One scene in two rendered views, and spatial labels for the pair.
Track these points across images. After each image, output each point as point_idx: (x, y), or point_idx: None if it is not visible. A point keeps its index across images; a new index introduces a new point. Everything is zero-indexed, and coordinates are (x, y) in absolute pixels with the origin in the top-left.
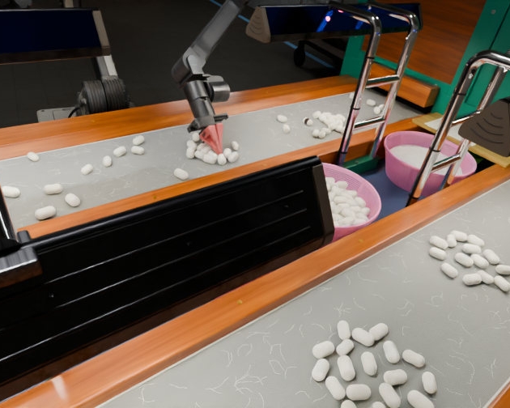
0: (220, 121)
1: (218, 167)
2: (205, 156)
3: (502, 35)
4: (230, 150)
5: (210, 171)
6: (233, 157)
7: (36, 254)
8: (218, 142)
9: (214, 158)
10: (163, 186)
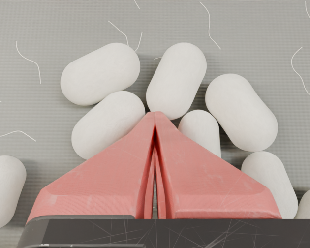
0: (46, 233)
1: (208, 60)
2: (272, 117)
3: None
4: (80, 122)
5: (264, 47)
6: (116, 43)
7: None
8: (166, 131)
9: (225, 77)
10: None
